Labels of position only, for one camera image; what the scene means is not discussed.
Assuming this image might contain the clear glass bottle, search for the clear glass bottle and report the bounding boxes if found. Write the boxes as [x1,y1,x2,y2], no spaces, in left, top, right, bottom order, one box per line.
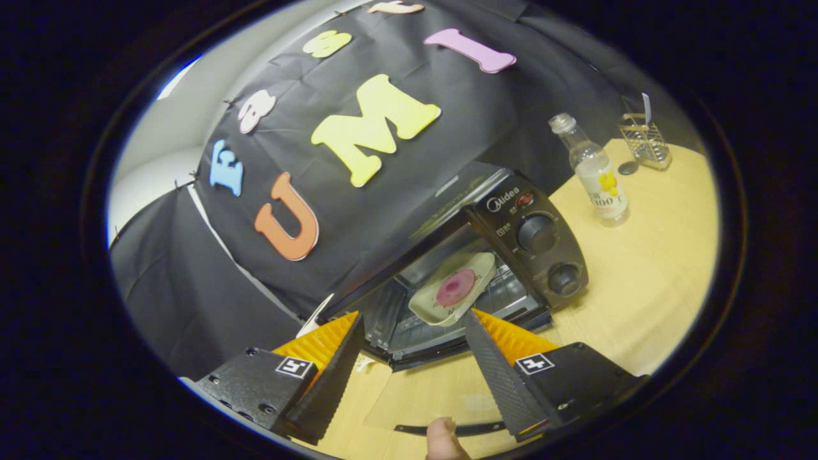
[548,113,631,228]

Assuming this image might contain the black backdrop cloth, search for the black backdrop cloth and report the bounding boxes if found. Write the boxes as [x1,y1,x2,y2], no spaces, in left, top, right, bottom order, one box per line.
[109,0,704,381]

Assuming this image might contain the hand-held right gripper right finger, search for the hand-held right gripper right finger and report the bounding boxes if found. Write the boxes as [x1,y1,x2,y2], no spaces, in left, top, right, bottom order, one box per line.
[464,309,647,443]

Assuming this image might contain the white square plate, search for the white square plate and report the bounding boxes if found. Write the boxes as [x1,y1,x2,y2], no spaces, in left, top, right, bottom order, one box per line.
[409,252,497,327]

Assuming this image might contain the black electric oven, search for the black electric oven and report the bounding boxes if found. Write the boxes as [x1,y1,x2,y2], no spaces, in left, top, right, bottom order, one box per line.
[316,160,590,439]

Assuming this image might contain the metal wire holder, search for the metal wire holder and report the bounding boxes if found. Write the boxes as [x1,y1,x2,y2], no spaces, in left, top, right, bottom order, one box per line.
[620,93,672,171]

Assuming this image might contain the pink round food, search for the pink round food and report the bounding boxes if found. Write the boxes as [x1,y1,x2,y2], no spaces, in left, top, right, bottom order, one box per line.
[436,268,477,307]

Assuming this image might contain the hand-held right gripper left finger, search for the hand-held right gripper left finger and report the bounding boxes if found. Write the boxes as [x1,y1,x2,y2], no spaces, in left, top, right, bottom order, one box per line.
[195,312,365,445]

